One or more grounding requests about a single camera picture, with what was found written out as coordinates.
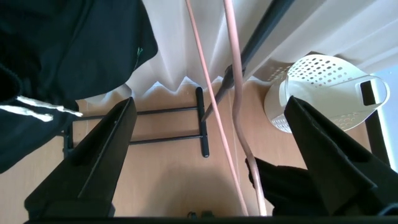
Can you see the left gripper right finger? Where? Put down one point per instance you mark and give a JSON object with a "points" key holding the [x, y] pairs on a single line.
{"points": [[332, 161]]}

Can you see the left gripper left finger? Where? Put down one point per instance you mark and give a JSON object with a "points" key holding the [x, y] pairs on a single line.
{"points": [[96, 171]]}

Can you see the black short-sleeved shirt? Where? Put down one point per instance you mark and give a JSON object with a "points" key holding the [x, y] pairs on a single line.
{"points": [[286, 189]]}

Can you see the black shorts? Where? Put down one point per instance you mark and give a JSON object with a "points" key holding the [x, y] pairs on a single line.
{"points": [[77, 46]]}

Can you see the pink clothes hanger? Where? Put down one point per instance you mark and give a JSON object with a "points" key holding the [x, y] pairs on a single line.
{"points": [[237, 62]]}

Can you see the white laundry basket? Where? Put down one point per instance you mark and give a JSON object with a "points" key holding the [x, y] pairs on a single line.
{"points": [[326, 84]]}

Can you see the black clothes rack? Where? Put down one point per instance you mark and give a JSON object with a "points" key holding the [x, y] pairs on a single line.
{"points": [[264, 28]]}

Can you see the beige curtain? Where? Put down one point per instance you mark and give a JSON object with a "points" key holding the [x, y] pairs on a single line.
{"points": [[326, 28]]}

